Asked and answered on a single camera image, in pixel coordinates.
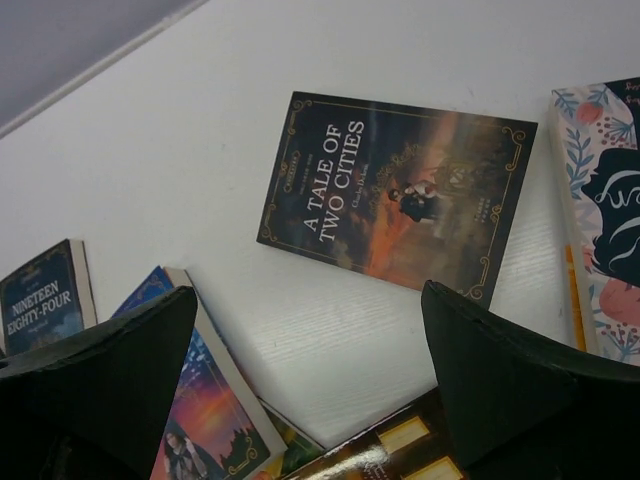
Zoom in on brown orange Leonard Tulane book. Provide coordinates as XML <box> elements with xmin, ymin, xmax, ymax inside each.
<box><xmin>287</xmin><ymin>388</ymin><xmax>469</xmax><ymax>480</ymax></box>

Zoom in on floral white Little Women book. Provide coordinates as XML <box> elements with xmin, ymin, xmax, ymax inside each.
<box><xmin>548</xmin><ymin>78</ymin><xmax>639</xmax><ymax>365</ymax></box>

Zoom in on A Tale of Two Cities book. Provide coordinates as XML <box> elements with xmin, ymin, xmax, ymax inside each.
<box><xmin>257</xmin><ymin>91</ymin><xmax>537</xmax><ymax>306</ymax></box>

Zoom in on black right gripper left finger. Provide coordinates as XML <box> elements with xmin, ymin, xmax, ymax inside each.
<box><xmin>1</xmin><ymin>287</ymin><xmax>197</xmax><ymax>479</ymax></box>

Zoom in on Animal Farm green book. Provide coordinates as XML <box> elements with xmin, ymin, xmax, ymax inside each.
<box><xmin>254</xmin><ymin>398</ymin><xmax>325</xmax><ymax>479</ymax></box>

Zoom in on Jane Eyre blue book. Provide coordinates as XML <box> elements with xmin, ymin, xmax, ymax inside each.
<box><xmin>110</xmin><ymin>265</ymin><xmax>289</xmax><ymax>480</ymax></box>

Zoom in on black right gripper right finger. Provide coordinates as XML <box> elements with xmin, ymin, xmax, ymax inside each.
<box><xmin>421</xmin><ymin>281</ymin><xmax>639</xmax><ymax>479</ymax></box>

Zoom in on Nineteen Eighty-Four blue book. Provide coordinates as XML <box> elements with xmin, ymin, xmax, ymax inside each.
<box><xmin>1</xmin><ymin>239</ymin><xmax>97</xmax><ymax>356</ymax></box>

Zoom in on yellow orange book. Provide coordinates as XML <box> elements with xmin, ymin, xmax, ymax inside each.
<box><xmin>564</xmin><ymin>245</ymin><xmax>587</xmax><ymax>352</ymax></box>

